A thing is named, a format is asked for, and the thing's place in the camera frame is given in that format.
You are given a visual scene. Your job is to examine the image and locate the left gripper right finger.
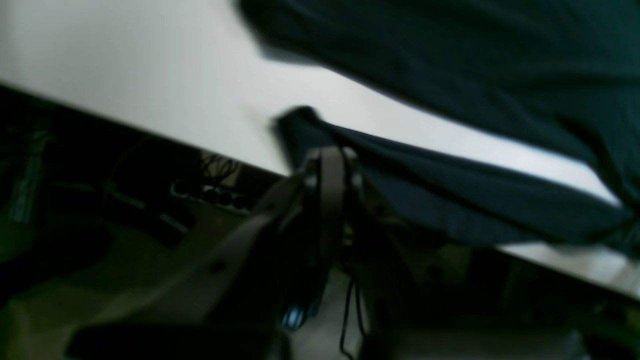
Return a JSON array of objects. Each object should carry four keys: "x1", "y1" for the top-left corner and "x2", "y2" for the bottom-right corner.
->
[{"x1": 342, "y1": 149, "x2": 590, "y2": 360}]

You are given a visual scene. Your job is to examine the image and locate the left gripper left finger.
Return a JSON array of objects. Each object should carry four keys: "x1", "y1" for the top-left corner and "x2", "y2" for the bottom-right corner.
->
[{"x1": 65, "y1": 146, "x2": 346, "y2": 360}]

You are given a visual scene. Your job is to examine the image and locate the black t-shirt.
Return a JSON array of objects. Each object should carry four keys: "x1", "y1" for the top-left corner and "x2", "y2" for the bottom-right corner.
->
[{"x1": 238, "y1": 0, "x2": 639, "y2": 259}]

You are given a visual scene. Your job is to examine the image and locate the black power strip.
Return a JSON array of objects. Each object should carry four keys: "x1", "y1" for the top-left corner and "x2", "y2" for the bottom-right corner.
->
[{"x1": 169, "y1": 178, "x2": 256, "y2": 215}]

